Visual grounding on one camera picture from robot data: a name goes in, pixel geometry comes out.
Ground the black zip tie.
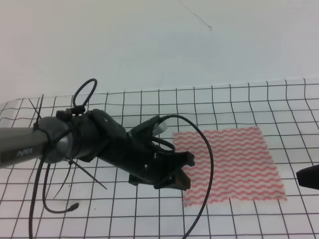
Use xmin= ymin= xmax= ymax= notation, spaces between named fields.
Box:
xmin=28 ymin=95 xmax=108 ymax=190

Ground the pink wavy striped towel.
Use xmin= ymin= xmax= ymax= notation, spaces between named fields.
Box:
xmin=173 ymin=126 xmax=287 ymax=206

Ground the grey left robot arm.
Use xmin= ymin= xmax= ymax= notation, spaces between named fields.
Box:
xmin=0 ymin=109 xmax=195 ymax=190

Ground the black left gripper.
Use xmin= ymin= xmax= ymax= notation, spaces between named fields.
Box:
xmin=56 ymin=109 xmax=194 ymax=191

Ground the loose black cable with plug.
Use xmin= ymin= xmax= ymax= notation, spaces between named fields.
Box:
xmin=28 ymin=78 xmax=98 ymax=239

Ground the white black-grid tablecloth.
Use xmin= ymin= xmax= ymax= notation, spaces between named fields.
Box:
xmin=0 ymin=77 xmax=319 ymax=239

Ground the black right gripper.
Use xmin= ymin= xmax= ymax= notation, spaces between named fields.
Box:
xmin=296 ymin=165 xmax=319 ymax=190

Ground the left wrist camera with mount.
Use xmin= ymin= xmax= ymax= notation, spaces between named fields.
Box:
xmin=128 ymin=116 xmax=167 ymax=141

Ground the black left camera cable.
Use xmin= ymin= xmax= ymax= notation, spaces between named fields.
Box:
xmin=159 ymin=114 xmax=214 ymax=239

